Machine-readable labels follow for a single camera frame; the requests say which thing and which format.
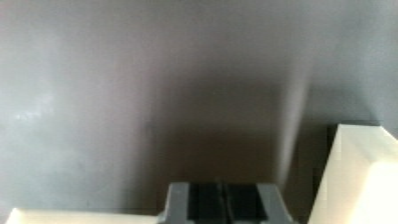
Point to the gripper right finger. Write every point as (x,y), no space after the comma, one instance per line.
(255,205)

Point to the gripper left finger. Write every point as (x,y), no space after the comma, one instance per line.
(191,204)

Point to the white cabinet body box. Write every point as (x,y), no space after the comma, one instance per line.
(357,192)

